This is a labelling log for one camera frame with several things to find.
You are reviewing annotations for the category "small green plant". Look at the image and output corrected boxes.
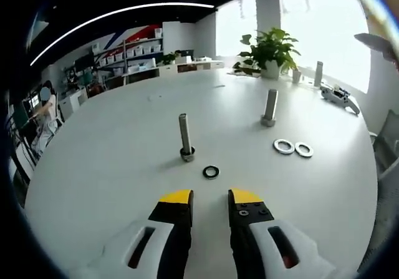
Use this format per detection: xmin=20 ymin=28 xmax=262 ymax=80
xmin=161 ymin=52 xmax=177 ymax=67

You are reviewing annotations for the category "shelf with white bins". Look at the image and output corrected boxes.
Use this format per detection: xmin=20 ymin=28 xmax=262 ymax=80
xmin=92 ymin=26 xmax=165 ymax=74

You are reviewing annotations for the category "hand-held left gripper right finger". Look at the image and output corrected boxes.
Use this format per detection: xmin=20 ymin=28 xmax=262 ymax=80
xmin=227 ymin=188 xmax=337 ymax=279

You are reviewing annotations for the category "white game controller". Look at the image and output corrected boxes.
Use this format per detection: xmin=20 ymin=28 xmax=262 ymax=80
xmin=320 ymin=84 xmax=361 ymax=116

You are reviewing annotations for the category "white cabinet desk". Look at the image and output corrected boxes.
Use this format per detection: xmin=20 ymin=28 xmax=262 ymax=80
xmin=123 ymin=59 xmax=225 ymax=85

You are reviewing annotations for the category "white cylindrical bottle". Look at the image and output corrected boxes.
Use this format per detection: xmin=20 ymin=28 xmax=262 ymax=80
xmin=314 ymin=61 xmax=324 ymax=88

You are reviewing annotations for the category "thin threaded stud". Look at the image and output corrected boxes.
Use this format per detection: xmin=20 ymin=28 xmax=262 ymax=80
xmin=179 ymin=112 xmax=197 ymax=163

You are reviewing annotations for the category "white ceiling light strip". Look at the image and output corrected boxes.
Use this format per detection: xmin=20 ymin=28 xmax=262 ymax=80
xmin=30 ymin=2 xmax=214 ymax=66

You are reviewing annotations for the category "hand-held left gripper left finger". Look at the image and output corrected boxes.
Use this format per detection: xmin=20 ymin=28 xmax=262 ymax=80
xmin=68 ymin=188 xmax=194 ymax=279

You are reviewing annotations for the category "potted green plant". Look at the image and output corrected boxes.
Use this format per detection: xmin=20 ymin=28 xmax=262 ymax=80
xmin=233 ymin=26 xmax=302 ymax=81

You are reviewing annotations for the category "white floor cabinet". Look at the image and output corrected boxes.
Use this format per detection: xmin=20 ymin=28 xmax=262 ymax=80
xmin=59 ymin=91 xmax=87 ymax=118

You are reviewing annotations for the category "large black monitor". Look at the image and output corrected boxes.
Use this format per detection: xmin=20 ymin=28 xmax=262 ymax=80
xmin=74 ymin=56 xmax=95 ymax=71

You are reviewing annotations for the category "thick threaded stud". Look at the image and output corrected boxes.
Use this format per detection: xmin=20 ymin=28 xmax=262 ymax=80
xmin=260 ymin=89 xmax=279 ymax=128

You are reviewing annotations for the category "silver washer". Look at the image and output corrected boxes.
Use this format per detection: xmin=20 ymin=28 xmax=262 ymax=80
xmin=294 ymin=141 xmax=314 ymax=159
xmin=272 ymin=139 xmax=296 ymax=155

